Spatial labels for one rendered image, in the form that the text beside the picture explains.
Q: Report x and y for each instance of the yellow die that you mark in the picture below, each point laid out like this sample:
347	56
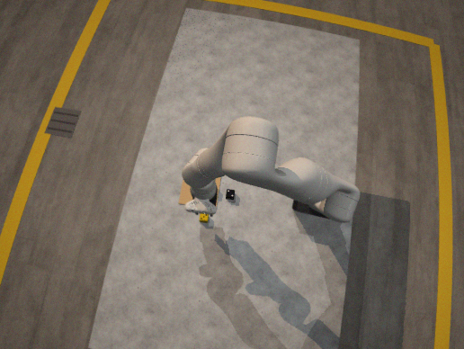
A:
204	218

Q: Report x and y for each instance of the black die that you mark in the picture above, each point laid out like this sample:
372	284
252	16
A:
230	194

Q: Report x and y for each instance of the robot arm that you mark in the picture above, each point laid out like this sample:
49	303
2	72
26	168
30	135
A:
249	156

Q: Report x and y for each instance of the tan mat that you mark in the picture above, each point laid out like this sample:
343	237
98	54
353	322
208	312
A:
186	196

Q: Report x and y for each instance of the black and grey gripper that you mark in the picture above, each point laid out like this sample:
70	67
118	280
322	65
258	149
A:
204	204

